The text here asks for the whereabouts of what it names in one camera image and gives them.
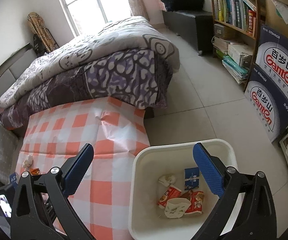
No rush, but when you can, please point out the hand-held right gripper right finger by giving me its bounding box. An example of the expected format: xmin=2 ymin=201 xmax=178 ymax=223
xmin=190 ymin=142 xmax=277 ymax=240

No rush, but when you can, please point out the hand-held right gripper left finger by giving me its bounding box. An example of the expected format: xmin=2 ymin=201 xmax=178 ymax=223
xmin=9 ymin=143 xmax=96 ymax=240

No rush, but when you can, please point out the small blue carton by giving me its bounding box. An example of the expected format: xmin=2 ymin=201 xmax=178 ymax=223
xmin=184 ymin=166 xmax=201 ymax=190

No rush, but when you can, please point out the red instant noodle cup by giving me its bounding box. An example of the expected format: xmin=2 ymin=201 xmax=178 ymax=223
xmin=179 ymin=189 xmax=205 ymax=216

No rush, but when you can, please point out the white tissue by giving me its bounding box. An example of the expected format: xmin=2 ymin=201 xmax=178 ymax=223
xmin=158 ymin=174 xmax=178 ymax=187
xmin=21 ymin=155 xmax=34 ymax=169

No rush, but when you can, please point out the torn red carton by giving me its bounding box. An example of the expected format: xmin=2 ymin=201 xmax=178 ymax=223
xmin=157 ymin=185 xmax=182 ymax=209

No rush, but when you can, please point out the white paper cup green print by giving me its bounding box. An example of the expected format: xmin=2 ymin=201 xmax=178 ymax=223
xmin=164 ymin=197 xmax=192 ymax=219

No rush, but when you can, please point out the white plastic bin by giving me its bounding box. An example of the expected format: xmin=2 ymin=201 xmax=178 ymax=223
xmin=128 ymin=139 xmax=237 ymax=240

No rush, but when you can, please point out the orange checked tablecloth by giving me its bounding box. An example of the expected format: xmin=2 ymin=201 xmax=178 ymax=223
xmin=15 ymin=97 xmax=151 ymax=240

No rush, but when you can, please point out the blue bottled water carton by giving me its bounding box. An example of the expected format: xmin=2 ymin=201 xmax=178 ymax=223
xmin=252 ymin=24 xmax=288 ymax=113
xmin=244 ymin=63 xmax=288 ymax=143

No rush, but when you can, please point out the purple patterned blanket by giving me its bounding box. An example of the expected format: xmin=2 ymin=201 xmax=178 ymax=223
xmin=0 ymin=49 xmax=173 ymax=131

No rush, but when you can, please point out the bed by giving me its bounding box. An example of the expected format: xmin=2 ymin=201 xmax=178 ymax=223
xmin=0 ymin=16 xmax=181 ymax=131

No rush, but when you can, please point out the dark padded headboard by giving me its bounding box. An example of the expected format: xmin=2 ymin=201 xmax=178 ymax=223
xmin=0 ymin=42 xmax=39 ymax=116

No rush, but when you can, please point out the stack of books and papers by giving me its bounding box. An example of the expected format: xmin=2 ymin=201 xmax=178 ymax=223
xmin=211 ymin=23 xmax=255 ymax=85

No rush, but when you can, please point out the grey cartoon print quilt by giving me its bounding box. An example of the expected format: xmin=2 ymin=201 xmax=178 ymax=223
xmin=0 ymin=16 xmax=181 ymax=108

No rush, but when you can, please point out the black bag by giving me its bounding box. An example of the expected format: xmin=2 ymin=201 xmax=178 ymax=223
xmin=33 ymin=33 xmax=47 ymax=57

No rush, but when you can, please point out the black storage bench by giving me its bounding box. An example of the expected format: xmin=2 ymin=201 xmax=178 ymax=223
xmin=162 ymin=10 xmax=213 ymax=55

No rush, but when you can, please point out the row of books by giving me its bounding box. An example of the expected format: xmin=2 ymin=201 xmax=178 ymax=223
xmin=212 ymin=0 xmax=257 ymax=37

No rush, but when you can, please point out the wooden bookshelf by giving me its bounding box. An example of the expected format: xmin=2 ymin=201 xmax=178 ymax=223
xmin=207 ymin=0 xmax=268 ymax=93

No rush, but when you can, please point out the window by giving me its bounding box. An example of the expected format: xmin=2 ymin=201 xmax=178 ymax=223
xmin=53 ymin=0 xmax=134 ymax=37

